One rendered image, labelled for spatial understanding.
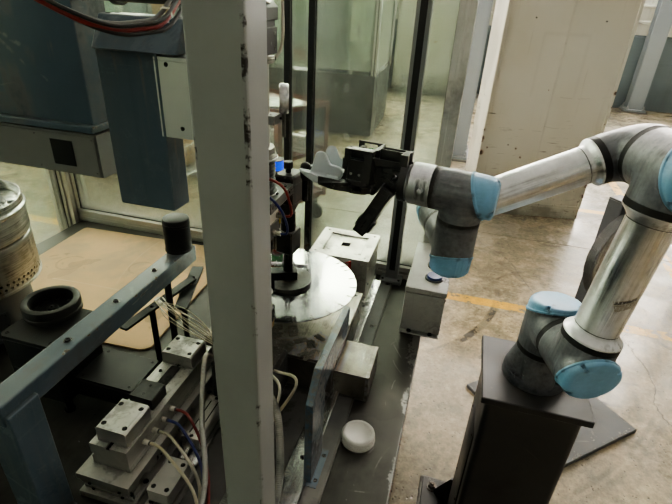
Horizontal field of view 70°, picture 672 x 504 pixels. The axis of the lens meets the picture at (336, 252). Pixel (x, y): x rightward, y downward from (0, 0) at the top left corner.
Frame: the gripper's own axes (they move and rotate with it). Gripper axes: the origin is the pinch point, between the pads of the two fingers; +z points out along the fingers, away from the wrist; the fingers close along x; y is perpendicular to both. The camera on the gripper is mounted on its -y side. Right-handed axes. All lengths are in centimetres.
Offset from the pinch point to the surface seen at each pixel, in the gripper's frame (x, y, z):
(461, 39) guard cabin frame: -54, 24, -15
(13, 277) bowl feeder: 21, -33, 67
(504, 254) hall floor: -247, -119, -34
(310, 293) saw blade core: -5.3, -30.8, 0.9
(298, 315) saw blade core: 3.7, -31.0, -0.8
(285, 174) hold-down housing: 1.6, -0.7, 4.3
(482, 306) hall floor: -173, -121, -31
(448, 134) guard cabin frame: -55, 0, -15
